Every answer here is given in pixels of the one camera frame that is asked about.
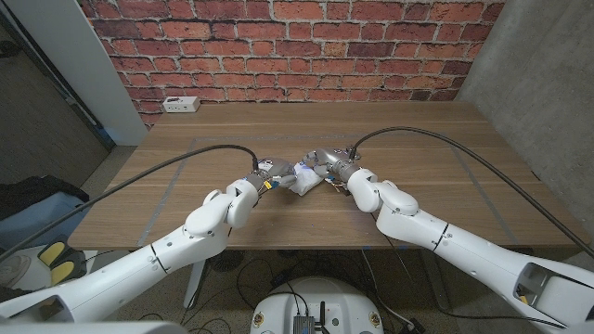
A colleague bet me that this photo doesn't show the black cloth bag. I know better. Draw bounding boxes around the black cloth bag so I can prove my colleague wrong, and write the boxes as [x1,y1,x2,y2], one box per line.
[0,174,90,219]

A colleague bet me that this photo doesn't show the white table leg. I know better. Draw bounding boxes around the white table leg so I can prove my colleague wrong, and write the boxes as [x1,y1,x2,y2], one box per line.
[183,259,210,310]

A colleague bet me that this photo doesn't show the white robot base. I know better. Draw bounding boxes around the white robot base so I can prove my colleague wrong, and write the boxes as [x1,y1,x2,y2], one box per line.
[249,276,385,334]

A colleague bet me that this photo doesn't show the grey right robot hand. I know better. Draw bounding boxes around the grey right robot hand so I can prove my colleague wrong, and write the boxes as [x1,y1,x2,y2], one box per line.
[302,147,364,185]

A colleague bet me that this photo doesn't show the white power strip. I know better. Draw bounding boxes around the white power strip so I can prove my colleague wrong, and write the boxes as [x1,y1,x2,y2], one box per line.
[161,96,201,114]

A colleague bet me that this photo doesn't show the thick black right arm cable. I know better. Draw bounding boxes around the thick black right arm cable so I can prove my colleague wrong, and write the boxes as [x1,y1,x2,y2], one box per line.
[350,125,594,259]

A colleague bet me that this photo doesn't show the small grey electronics box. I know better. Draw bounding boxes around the small grey electronics box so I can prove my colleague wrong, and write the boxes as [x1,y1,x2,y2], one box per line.
[291,314,316,334]

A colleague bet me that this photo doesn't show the white robot torso edge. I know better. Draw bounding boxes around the white robot torso edge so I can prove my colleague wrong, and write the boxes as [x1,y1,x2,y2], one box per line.
[0,321,189,334]

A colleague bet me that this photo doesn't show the red brick print backdrop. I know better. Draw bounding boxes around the red brick print backdrop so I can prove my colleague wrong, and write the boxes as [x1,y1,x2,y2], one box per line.
[76,0,507,129]

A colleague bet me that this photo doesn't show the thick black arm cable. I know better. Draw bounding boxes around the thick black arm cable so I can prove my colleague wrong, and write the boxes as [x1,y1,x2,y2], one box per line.
[0,143,260,262]
[350,125,594,259]

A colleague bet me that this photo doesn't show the white floor cable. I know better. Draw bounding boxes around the white floor cable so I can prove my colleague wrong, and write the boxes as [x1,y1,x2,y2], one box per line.
[360,250,414,328]

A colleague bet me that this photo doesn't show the yellow and black pads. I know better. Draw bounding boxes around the yellow and black pads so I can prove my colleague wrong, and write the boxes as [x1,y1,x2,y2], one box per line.
[36,239,87,287]

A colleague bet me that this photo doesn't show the white partition panel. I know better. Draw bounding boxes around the white partition panel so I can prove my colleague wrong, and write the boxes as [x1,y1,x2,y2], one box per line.
[4,0,149,147]

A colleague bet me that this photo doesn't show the grey table leg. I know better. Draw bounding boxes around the grey table leg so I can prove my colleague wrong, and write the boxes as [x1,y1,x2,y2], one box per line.
[420,266,451,311]

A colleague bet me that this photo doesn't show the white cloth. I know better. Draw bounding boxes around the white cloth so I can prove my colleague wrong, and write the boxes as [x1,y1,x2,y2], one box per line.
[290,161,325,197]

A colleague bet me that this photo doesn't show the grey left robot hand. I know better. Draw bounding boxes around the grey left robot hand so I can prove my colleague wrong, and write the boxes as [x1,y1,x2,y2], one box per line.
[243,156,298,192]

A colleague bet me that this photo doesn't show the blue storage container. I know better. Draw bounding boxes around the blue storage container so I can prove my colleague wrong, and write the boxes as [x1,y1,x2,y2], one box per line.
[0,191,90,254]

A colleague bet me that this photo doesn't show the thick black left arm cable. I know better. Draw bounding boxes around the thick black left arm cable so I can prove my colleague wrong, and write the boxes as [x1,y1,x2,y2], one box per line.
[0,143,260,262]

